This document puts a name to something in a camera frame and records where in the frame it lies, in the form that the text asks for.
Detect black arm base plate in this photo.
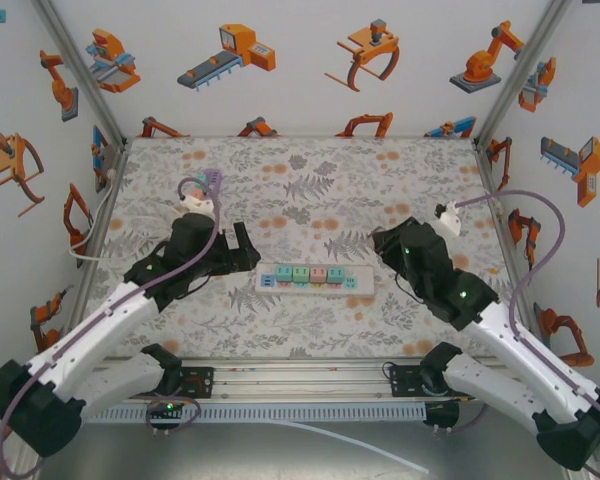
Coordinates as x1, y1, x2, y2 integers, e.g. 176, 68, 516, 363
387, 364, 425, 399
177, 367, 216, 400

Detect white plastic tube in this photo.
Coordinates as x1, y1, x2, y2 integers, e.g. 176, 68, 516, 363
274, 418, 430, 475

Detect aluminium front rail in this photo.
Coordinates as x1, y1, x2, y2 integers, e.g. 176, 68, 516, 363
87, 357, 511, 402

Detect white slotted cable duct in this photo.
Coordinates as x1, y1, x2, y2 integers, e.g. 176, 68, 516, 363
84, 402, 427, 424

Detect aluminium side rail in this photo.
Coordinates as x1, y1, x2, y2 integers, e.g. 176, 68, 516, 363
74, 144, 130, 326
473, 140, 537, 331

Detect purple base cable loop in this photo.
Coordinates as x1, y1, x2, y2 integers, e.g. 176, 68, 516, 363
432, 399, 491, 435
146, 394, 202, 437

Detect grey wall outlet plate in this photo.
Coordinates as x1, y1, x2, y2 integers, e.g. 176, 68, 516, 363
95, 144, 126, 194

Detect white power cable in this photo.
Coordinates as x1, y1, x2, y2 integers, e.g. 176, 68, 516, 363
68, 169, 151, 264

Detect aluminium frame post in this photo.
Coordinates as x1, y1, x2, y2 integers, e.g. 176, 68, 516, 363
32, 0, 130, 147
472, 0, 577, 147

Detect floral table cover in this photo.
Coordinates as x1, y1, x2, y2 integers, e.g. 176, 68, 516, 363
77, 135, 531, 360

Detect white power strip coloured sockets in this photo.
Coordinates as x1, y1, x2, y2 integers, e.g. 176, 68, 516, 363
255, 263, 376, 300

